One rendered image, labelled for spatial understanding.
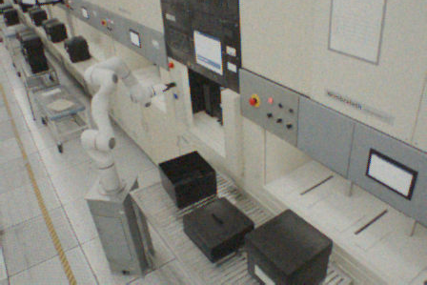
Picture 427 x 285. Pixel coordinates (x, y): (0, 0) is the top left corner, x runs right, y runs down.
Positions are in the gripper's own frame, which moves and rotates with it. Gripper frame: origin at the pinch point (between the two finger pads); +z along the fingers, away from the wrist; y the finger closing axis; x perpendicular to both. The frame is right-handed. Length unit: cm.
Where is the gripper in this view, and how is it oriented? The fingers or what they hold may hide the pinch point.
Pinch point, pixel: (171, 85)
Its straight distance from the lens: 277.2
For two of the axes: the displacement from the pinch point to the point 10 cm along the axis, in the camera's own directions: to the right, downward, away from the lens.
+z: 8.3, -3.3, 4.5
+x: -0.7, -8.6, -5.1
